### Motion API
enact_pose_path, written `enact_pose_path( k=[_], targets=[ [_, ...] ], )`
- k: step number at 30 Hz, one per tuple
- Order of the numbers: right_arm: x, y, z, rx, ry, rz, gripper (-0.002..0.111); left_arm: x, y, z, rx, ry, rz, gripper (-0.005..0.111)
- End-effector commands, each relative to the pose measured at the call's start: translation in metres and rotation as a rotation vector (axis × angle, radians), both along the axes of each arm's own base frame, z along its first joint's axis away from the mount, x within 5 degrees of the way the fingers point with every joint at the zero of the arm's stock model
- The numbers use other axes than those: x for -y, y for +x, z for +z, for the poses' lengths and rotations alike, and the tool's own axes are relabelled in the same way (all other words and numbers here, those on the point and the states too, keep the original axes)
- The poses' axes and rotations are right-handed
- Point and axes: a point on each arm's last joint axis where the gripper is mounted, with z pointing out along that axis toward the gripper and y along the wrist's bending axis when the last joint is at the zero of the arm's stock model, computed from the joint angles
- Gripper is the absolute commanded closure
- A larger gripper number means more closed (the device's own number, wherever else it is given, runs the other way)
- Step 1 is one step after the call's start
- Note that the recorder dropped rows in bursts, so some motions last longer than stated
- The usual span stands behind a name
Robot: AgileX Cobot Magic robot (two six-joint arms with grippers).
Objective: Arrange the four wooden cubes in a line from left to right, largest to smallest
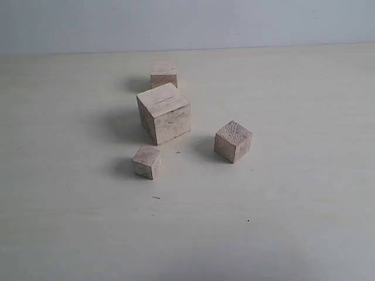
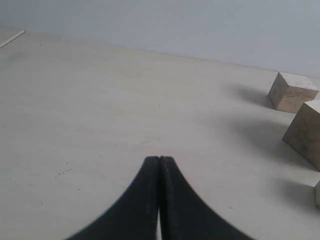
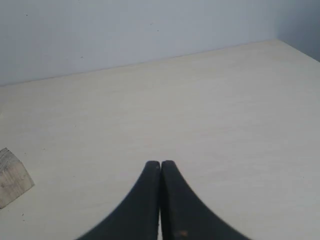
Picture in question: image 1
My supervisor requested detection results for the medium small wooden cube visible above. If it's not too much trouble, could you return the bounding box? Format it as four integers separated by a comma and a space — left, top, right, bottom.
214, 121, 253, 164

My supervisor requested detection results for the smallest wooden cube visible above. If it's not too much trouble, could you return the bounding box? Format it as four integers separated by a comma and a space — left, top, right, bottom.
132, 146, 162, 180

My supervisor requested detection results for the second largest wooden cube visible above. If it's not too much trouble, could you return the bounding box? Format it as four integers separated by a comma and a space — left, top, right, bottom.
150, 61, 178, 88

